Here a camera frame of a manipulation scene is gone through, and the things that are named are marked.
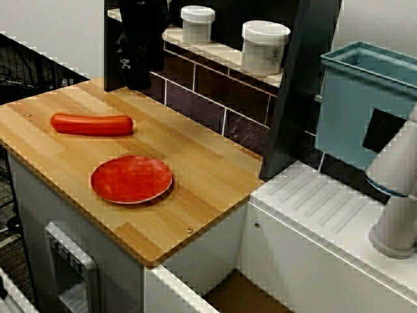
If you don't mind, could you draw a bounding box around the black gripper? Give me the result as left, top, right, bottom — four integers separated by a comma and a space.
117, 27, 154, 91

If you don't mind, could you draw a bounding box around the red toy sausage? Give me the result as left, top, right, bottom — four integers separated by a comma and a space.
50, 112, 134, 137

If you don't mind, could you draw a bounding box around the red round plate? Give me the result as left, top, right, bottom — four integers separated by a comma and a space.
90, 155, 173, 205

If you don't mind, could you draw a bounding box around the dark tile backsplash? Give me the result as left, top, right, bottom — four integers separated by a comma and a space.
149, 40, 281, 157

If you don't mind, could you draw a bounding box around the small white lidded jar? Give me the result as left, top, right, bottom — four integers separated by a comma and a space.
180, 5, 216, 46

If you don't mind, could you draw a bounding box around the cream backsplash shelf ledge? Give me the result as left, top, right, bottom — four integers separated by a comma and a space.
107, 8, 283, 89

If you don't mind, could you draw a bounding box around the wooden countertop board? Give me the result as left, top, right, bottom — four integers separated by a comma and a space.
0, 77, 265, 268

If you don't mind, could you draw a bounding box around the large white labelled jar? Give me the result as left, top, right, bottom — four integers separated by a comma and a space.
240, 20, 291, 78

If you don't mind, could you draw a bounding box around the grey oven control panel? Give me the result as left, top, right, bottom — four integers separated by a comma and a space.
44, 221, 100, 313

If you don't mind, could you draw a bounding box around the teal plastic bin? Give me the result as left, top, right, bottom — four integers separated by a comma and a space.
313, 40, 417, 171

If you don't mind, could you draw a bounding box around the white toy kitchen cabinet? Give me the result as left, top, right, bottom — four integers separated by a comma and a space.
4, 143, 417, 313

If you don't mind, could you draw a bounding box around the black square sticker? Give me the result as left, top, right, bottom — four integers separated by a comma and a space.
362, 108, 409, 154

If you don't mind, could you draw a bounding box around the white toy faucet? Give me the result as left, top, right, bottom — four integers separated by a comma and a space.
364, 103, 417, 260

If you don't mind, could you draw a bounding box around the black wire rack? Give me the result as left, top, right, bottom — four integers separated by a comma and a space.
0, 32, 89, 106

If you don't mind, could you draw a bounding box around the black upright frame post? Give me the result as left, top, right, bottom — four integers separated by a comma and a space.
261, 0, 343, 179

